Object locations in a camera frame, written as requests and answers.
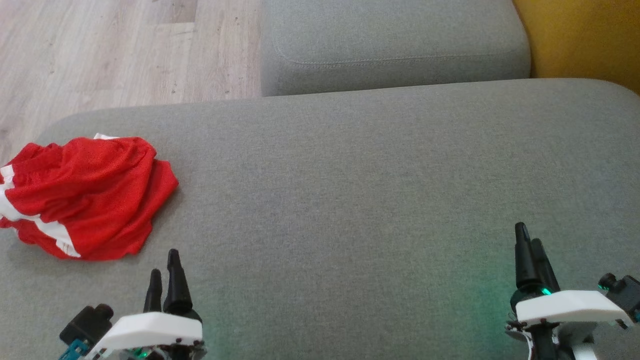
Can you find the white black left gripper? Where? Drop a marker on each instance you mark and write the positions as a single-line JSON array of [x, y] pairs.
[[150, 330]]

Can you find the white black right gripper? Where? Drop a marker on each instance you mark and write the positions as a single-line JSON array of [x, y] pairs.
[[565, 307]]

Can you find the red shorts with white stripes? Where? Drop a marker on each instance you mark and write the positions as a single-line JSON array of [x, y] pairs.
[[90, 195]]

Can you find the large grey sofa seat cushion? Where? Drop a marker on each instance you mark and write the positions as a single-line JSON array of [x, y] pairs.
[[350, 200]]

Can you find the mustard yellow upholstered panel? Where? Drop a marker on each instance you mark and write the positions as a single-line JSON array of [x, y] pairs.
[[585, 40]]

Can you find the small grey sofa cushion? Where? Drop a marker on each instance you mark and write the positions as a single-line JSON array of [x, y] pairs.
[[390, 40]]

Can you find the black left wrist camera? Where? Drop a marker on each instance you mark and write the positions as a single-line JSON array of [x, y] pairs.
[[87, 325]]

